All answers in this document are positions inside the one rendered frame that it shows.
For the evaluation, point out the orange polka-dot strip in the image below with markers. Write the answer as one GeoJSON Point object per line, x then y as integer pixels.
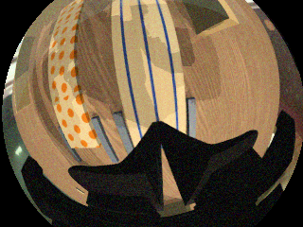
{"type": "Point", "coordinates": [67, 97]}

